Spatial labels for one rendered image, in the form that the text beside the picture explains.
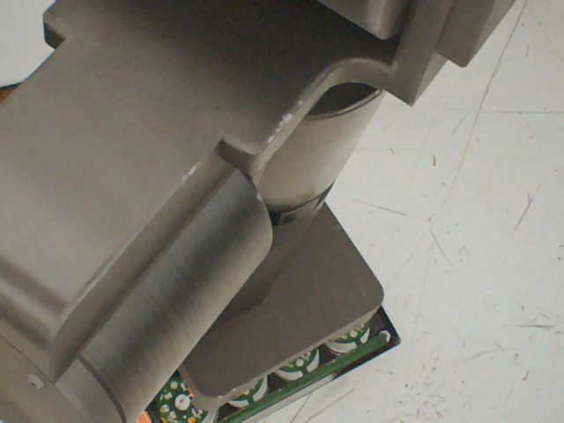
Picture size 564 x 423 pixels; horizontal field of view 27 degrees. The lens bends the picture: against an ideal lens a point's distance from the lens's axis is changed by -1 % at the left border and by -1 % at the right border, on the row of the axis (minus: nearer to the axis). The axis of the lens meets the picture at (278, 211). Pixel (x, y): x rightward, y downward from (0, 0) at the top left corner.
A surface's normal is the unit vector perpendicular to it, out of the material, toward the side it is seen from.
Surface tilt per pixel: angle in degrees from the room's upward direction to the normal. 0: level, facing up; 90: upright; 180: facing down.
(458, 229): 0
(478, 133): 0
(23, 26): 0
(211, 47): 17
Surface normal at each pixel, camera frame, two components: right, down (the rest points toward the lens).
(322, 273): 0.22, -0.42
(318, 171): 0.45, 0.84
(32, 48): -0.05, -0.25
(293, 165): 0.25, 0.90
